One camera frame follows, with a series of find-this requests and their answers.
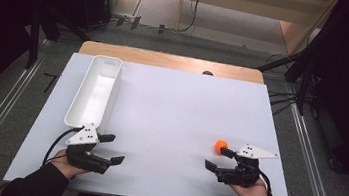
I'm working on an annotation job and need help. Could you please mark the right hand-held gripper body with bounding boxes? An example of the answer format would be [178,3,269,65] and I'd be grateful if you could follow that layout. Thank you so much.
[213,140,281,192]

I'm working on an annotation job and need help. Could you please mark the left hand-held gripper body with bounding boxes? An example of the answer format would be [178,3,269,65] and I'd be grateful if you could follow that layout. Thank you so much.
[62,119,117,176]

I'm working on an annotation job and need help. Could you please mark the orange ball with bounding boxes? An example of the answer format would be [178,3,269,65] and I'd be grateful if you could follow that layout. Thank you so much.
[213,138,230,155]

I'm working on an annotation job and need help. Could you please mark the white plastic bin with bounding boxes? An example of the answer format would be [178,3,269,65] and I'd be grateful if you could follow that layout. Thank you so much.
[62,51,125,138]

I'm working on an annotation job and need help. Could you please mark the person's left hand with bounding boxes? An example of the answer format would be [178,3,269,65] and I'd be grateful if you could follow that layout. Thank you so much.
[48,147,90,182]

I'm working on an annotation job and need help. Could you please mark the person's right hand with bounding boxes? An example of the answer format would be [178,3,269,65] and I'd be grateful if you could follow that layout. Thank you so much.
[228,175,271,196]

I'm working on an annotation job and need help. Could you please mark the white board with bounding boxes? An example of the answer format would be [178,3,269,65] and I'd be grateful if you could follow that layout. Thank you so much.
[2,46,309,196]

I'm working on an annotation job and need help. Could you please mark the wooden table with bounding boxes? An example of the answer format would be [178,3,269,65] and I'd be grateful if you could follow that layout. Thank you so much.
[76,39,267,86]

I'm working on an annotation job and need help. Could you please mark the black metal stand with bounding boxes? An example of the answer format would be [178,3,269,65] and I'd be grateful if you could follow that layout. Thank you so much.
[251,44,320,118]
[23,3,95,77]

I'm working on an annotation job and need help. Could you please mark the right hand-held gripper black cable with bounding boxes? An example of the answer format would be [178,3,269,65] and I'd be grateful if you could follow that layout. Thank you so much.
[254,170,277,196]

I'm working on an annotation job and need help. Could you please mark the hand-held gripper black cable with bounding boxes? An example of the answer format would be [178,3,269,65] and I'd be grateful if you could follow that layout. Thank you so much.
[41,123,84,171]
[254,170,277,196]

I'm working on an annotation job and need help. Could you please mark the left hand-held gripper black cable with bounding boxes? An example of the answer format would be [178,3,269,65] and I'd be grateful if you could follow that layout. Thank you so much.
[41,123,84,171]

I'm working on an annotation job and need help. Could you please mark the black floor cables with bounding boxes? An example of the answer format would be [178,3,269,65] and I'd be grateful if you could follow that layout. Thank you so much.
[265,88,300,119]

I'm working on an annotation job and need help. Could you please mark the light wooden furniture frame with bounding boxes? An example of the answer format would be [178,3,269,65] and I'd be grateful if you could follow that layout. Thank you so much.
[172,0,340,61]

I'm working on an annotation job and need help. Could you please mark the black hanging cable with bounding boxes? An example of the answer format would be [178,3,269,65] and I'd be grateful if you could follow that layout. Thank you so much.
[175,0,203,35]

